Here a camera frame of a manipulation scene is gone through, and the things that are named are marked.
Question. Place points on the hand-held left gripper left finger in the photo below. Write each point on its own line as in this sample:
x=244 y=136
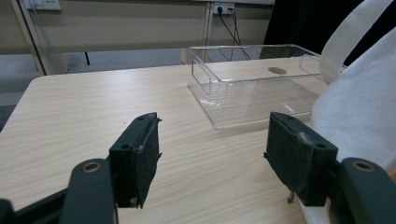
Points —
x=137 y=161

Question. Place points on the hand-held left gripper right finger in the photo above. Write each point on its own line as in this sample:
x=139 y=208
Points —
x=295 y=158

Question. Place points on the clear plastic container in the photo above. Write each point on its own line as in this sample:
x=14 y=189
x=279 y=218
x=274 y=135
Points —
x=249 y=102

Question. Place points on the black curtain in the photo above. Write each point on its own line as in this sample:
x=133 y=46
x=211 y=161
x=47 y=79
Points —
x=299 y=21

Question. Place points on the white and green tote bag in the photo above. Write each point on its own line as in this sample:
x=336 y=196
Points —
x=358 y=109

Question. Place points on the white wall socket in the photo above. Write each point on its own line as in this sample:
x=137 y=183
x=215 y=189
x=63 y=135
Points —
x=46 y=3
x=224 y=7

